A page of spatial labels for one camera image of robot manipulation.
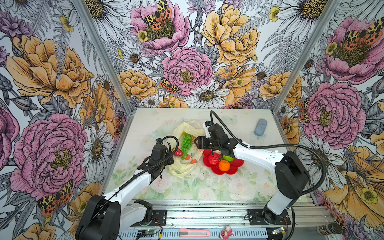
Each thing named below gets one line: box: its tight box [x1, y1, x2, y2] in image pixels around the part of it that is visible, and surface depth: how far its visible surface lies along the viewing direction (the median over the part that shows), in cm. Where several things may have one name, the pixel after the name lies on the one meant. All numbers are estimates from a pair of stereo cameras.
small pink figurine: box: [220, 225, 235, 240], surface depth 70 cm
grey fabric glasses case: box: [254, 118, 268, 136], surface depth 111 cm
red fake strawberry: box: [174, 148, 183, 157], surface depth 96 cm
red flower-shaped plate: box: [202, 149, 245, 175], surface depth 90 cm
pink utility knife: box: [179, 228, 211, 238], surface depth 71 cm
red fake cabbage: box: [208, 152, 220, 166], surface depth 91 cm
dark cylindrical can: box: [316, 222, 344, 236], surface depth 66 cm
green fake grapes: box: [181, 133, 193, 160], surface depth 99 cm
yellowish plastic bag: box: [168, 120, 206, 179], surface depth 96 cm
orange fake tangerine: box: [218, 160, 231, 172], surface depth 89 cm
